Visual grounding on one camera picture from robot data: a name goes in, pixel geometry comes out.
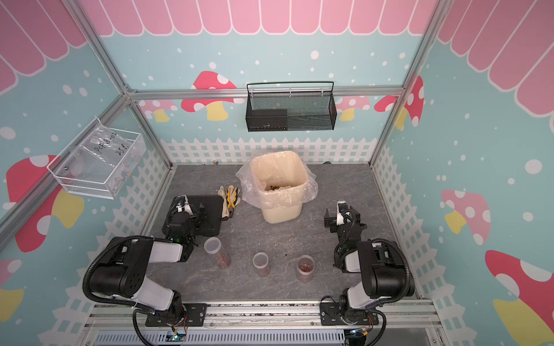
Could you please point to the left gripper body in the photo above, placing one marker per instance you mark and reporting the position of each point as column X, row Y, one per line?
column 190, row 218

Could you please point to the clear tea jar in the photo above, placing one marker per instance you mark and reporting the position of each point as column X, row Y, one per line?
column 260, row 262
column 305, row 267
column 214, row 247

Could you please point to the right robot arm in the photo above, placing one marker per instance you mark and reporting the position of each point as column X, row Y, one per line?
column 385, row 274

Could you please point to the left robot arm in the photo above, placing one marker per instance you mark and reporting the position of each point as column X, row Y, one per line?
column 118, row 275

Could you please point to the black plastic tool case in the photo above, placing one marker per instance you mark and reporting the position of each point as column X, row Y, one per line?
column 214, row 207

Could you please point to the white yellow work gloves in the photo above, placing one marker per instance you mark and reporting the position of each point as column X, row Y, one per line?
column 231, row 199

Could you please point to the clear plastic bin liner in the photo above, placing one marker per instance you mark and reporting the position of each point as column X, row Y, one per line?
column 248, row 185

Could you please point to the beige trash bin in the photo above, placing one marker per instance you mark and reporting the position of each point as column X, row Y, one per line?
column 280, row 181

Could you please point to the clear plastic bag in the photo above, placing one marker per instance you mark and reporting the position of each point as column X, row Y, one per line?
column 108, row 155

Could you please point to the black box in basket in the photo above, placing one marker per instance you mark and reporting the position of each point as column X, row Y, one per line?
column 267, row 120

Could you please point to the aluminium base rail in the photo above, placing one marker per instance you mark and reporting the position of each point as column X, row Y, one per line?
column 265, row 315

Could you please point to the black wire mesh basket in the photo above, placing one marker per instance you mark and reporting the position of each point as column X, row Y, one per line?
column 310, row 105

